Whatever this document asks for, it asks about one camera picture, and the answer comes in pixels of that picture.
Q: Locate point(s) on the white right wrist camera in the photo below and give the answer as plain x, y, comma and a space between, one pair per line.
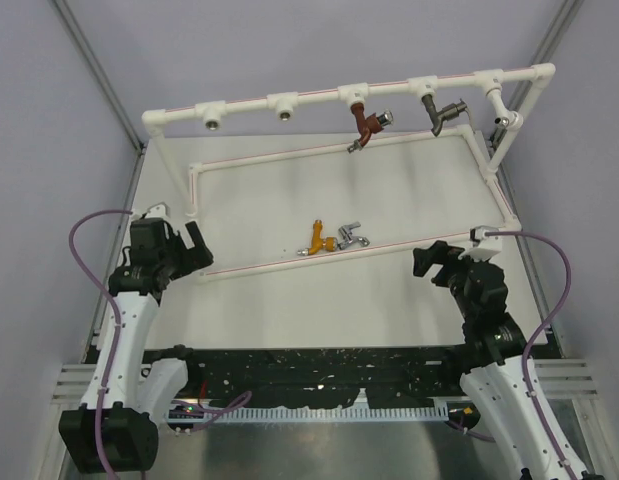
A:
486, 243

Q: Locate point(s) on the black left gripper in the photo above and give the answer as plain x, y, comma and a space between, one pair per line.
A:
199, 252

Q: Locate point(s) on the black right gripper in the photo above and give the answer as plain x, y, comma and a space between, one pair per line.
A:
438, 252

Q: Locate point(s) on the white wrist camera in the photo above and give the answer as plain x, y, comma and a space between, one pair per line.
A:
486, 243
160, 210

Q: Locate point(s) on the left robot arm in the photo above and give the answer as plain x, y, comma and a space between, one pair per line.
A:
115, 427

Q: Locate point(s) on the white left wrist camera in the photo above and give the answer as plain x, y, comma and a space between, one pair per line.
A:
160, 210

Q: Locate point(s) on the brown faucet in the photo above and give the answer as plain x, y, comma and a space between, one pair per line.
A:
368, 126

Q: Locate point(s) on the chrome lever faucet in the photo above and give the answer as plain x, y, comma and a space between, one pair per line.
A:
349, 238

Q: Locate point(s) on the yellow plastic faucet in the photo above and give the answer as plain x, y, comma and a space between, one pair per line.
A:
319, 243

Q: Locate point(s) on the white PVC pipe frame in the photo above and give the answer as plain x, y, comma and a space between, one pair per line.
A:
255, 174

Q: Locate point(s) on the dark grey metal faucet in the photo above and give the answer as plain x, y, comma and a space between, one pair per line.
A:
447, 113

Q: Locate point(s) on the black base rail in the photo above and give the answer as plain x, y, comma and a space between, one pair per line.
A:
319, 378

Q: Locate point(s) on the white faucet chrome tip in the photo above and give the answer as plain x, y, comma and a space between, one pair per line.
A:
505, 120

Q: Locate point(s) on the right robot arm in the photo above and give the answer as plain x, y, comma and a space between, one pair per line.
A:
495, 369

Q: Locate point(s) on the white slotted cable duct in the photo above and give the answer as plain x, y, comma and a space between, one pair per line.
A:
356, 414

